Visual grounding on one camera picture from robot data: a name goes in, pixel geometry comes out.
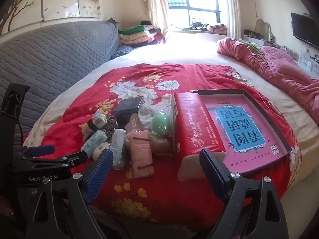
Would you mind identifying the white drawer cabinet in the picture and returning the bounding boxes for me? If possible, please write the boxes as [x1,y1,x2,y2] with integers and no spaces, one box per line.
[298,53,319,77]

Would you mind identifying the small black box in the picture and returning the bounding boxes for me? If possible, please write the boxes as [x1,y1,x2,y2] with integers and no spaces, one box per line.
[113,96,145,127]

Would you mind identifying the dark clothes on sill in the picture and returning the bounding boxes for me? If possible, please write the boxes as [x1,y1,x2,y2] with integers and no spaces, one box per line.
[183,22,210,30]

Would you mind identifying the floral wall painting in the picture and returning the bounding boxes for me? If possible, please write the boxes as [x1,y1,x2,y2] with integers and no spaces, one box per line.
[0,0,101,34]

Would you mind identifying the patterned folded blanket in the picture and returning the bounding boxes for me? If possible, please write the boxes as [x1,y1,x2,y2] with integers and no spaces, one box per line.
[208,24,228,33]

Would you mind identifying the red floral blanket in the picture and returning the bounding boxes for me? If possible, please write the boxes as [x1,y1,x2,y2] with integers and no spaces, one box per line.
[24,63,302,232]

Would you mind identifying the snack packet with black band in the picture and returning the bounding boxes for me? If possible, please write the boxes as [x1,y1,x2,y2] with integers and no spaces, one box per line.
[79,109,108,142]

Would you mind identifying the pink cloth pack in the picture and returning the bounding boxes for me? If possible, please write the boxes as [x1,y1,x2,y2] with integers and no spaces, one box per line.
[127,129,155,178]

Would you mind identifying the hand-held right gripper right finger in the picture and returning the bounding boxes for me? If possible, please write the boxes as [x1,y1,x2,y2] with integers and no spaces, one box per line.
[199,148,289,239]

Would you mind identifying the dresser table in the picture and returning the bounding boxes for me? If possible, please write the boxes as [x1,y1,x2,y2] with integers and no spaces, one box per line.
[243,28,275,46]

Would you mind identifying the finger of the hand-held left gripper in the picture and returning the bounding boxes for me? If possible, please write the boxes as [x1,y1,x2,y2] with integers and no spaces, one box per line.
[15,144,56,160]
[25,151,89,168]

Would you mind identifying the white floral scrunchie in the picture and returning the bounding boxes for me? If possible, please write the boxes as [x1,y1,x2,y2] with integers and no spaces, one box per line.
[138,103,160,130]

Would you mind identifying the grey quilted headboard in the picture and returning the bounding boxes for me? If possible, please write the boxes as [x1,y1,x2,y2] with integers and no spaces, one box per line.
[0,21,120,150]

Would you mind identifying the bed with cream sheet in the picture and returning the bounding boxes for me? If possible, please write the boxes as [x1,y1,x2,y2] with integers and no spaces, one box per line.
[22,33,319,205]

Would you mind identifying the pink quilt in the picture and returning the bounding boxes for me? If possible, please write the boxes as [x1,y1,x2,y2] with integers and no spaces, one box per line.
[216,37,319,125]

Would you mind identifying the dark patterned pillow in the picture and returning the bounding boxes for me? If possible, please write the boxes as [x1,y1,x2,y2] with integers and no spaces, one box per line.
[110,45,134,60]

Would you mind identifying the leopard print scrunchie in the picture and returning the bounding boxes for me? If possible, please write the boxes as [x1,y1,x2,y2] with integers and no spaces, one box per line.
[103,115,119,136]

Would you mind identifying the barred window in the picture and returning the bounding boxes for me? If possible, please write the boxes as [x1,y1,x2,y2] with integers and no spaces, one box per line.
[163,0,222,28]

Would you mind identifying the green folded blanket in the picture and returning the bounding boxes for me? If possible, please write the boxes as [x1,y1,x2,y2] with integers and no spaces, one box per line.
[118,25,147,35]

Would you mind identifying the black television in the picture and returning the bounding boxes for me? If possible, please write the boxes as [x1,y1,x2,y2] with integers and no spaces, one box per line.
[291,12,319,49]

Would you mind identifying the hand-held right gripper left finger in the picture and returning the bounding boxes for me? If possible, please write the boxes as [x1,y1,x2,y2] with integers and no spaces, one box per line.
[25,149,115,239]

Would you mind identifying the red folded blanket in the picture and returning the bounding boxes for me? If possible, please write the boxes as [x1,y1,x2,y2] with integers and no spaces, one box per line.
[147,28,165,46]

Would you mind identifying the dresser mirror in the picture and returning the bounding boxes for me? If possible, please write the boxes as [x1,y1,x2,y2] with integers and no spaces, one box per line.
[255,19,275,40]

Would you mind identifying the clear plastic bag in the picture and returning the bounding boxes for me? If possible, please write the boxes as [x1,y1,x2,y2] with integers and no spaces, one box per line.
[150,136,173,158]

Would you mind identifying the cream curtain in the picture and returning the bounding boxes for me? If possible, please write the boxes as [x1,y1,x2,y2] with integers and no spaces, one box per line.
[146,0,170,38]
[225,0,242,39]

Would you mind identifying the pink book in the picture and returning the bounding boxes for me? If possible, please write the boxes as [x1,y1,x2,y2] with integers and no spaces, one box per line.
[202,96,287,175]

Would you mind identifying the green makeup sponge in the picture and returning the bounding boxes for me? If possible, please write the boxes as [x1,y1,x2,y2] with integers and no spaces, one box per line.
[152,113,172,136]

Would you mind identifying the white tissue packet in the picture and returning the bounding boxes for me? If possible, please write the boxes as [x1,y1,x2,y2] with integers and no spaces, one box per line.
[110,128,127,170]

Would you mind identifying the red tissue pack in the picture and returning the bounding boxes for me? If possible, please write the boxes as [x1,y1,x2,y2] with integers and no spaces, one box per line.
[171,92,227,182]

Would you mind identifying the black cable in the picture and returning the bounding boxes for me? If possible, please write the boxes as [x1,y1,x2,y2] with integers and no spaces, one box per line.
[15,121,24,146]

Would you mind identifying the teal tissue packet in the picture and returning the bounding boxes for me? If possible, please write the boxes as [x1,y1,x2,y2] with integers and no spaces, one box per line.
[81,129,108,153]

